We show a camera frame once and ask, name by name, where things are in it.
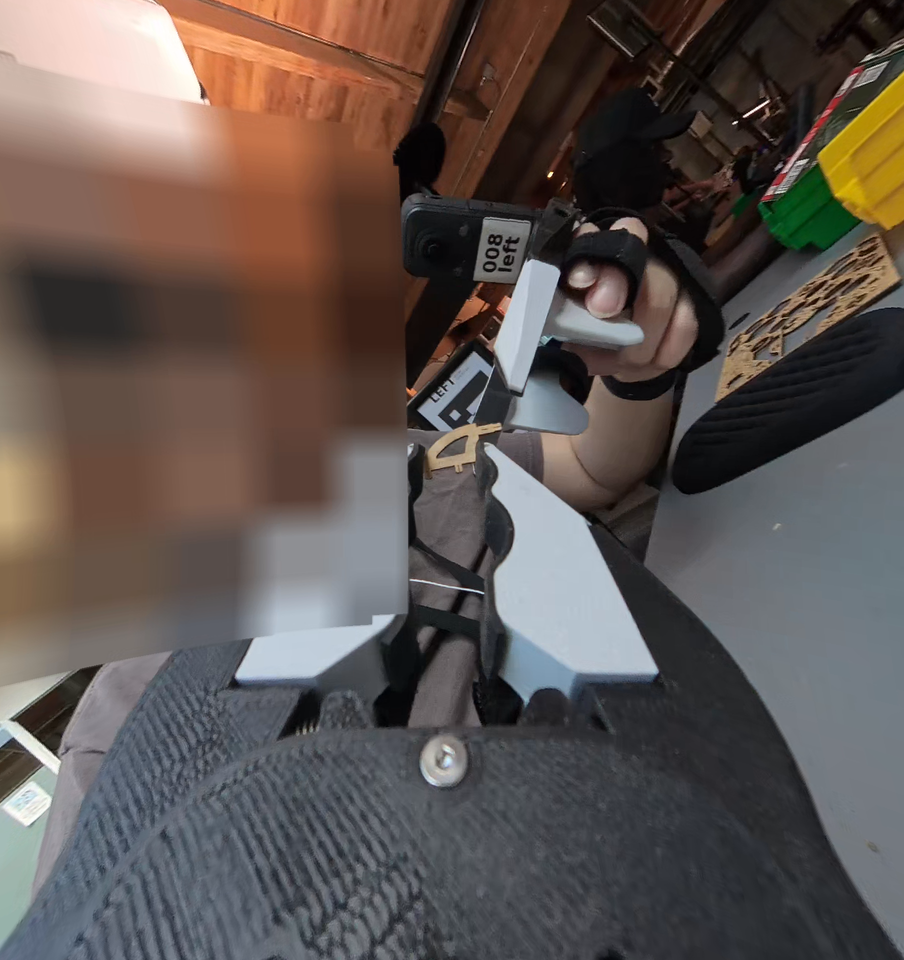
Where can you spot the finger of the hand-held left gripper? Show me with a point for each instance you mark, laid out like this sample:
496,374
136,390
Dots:
553,412
531,330

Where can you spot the white rounded box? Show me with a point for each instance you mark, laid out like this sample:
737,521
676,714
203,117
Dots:
84,30

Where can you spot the green plastic bin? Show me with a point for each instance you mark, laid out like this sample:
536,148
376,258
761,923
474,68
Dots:
804,214

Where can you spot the wooden part sheet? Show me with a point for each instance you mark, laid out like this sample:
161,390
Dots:
819,307

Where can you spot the person's left forearm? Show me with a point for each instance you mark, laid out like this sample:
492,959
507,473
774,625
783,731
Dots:
617,457

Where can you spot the yellow plastic bin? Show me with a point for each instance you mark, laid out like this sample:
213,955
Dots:
887,150

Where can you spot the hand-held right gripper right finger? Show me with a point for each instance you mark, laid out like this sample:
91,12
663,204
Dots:
564,600

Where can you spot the black quilted wrist rest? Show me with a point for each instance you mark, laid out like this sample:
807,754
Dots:
797,405

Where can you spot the person's left hand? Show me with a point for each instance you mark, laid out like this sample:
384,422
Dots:
662,315

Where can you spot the curved wooden model part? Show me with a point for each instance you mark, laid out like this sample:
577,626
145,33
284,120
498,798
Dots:
486,429

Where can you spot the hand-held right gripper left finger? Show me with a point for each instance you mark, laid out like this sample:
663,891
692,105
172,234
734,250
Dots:
309,660

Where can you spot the person's grey clothing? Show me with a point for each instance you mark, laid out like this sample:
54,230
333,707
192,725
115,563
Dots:
452,510

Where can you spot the dark green cardboard box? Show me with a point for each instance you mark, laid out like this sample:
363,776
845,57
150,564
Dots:
834,112

